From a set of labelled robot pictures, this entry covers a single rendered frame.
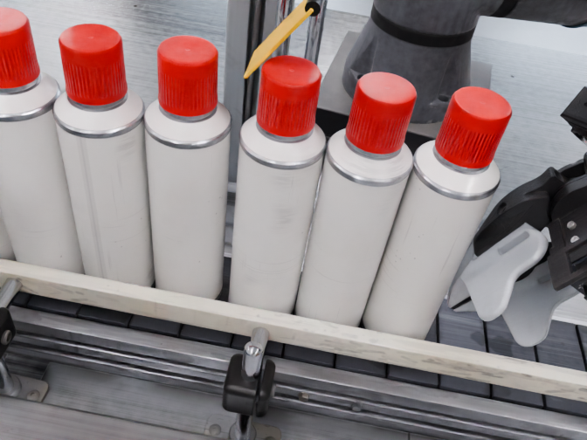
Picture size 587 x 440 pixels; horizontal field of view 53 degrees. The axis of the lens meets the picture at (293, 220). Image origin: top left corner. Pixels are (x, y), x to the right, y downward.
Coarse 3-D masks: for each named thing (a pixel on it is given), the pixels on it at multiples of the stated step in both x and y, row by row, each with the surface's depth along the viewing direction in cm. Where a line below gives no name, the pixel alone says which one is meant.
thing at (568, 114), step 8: (584, 88) 40; (576, 96) 40; (584, 96) 39; (576, 104) 40; (584, 104) 39; (568, 112) 40; (576, 112) 39; (584, 112) 38; (568, 120) 40; (576, 120) 39; (584, 120) 38; (576, 128) 40; (584, 128) 39; (584, 136) 39
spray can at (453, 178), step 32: (480, 96) 32; (448, 128) 32; (480, 128) 31; (416, 160) 35; (448, 160) 33; (480, 160) 33; (416, 192) 35; (448, 192) 33; (480, 192) 33; (416, 224) 36; (448, 224) 35; (384, 256) 40; (416, 256) 37; (448, 256) 37; (384, 288) 41; (416, 288) 39; (448, 288) 41; (384, 320) 42; (416, 320) 41
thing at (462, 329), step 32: (0, 288) 44; (224, 288) 47; (96, 320) 44; (128, 320) 44; (160, 320) 44; (448, 320) 47; (480, 320) 47; (288, 352) 43; (320, 352) 44; (512, 352) 46; (544, 352) 46; (576, 352) 46; (416, 384) 44; (448, 384) 43; (480, 384) 43
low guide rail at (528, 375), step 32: (32, 288) 42; (64, 288) 41; (96, 288) 41; (128, 288) 41; (192, 320) 42; (224, 320) 41; (256, 320) 41; (288, 320) 41; (320, 320) 41; (352, 352) 41; (384, 352) 41; (416, 352) 40; (448, 352) 41; (480, 352) 41; (512, 384) 41; (544, 384) 41; (576, 384) 40
